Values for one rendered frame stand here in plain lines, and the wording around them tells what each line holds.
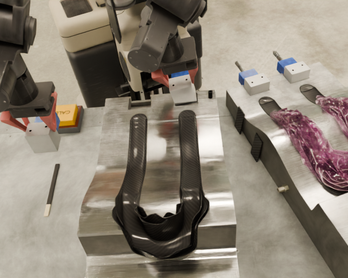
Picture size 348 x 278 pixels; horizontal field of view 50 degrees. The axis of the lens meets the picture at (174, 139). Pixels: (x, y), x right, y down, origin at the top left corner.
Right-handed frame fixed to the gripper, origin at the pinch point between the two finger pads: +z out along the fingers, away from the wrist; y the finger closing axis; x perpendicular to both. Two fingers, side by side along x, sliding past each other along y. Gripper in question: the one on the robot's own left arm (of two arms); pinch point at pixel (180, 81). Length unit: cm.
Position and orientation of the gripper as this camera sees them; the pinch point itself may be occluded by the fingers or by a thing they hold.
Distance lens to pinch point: 83.0
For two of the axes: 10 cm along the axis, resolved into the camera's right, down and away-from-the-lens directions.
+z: 2.4, 5.2, 8.2
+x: -0.6, -8.4, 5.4
